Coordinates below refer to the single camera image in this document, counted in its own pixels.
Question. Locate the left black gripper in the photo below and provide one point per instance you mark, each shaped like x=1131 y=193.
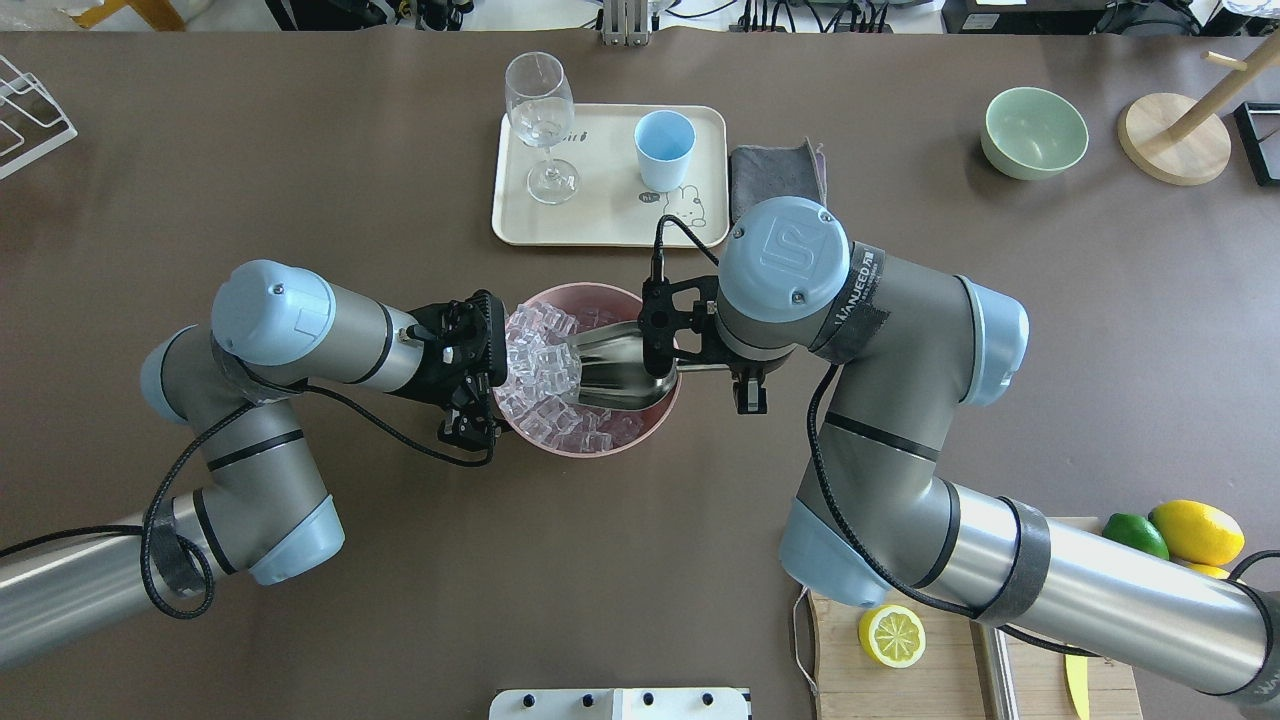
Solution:
x=432 y=383

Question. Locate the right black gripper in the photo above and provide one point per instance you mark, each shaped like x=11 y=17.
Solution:
x=748 y=390

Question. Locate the steel ice scoop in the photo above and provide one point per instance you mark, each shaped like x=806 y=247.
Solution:
x=612 y=371

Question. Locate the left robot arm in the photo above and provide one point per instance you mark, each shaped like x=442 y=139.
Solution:
x=246 y=494

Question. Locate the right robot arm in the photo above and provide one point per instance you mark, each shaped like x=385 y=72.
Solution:
x=906 y=346

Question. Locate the clear ice cubes pile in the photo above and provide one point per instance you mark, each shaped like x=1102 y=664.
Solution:
x=544 y=376

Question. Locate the pink ice bowl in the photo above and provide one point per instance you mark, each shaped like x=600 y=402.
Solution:
x=573 y=298

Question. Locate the light blue cup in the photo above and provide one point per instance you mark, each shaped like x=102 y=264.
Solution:
x=664 y=140

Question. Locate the grey folded cloth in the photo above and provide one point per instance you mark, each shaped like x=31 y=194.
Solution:
x=758 y=173

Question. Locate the cream rabbit tray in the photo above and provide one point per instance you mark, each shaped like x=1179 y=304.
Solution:
x=613 y=207

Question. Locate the clear wine glass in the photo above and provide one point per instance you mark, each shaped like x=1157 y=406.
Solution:
x=540 y=110

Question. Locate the half lemon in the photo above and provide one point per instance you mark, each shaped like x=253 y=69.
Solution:
x=892 y=635

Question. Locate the mint green bowl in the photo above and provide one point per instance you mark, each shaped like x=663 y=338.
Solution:
x=1030 y=133

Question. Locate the bamboo cutting board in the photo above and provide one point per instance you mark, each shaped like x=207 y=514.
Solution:
x=948 y=683

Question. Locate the steel muddler black tip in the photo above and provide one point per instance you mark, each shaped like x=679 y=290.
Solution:
x=995 y=666

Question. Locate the green lime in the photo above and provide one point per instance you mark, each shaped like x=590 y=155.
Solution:
x=1137 y=532

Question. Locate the yellow plastic knife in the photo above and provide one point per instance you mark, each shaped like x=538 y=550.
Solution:
x=1076 y=671

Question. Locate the wooden mug tree stand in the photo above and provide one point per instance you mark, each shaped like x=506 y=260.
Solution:
x=1182 y=140

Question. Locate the upper yellow lemon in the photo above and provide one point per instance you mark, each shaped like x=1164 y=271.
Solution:
x=1198 y=532

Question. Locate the yellow lemon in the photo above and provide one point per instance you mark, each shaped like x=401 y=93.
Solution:
x=1198 y=532
x=1211 y=571

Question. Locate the lower yellow lemon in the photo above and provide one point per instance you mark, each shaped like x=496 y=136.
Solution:
x=1211 y=571

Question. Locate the black glass holder tray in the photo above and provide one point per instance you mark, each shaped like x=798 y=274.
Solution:
x=1257 y=126

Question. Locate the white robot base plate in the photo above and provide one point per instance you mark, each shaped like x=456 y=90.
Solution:
x=623 y=703

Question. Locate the white wire cup rack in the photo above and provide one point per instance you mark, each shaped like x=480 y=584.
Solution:
x=32 y=121

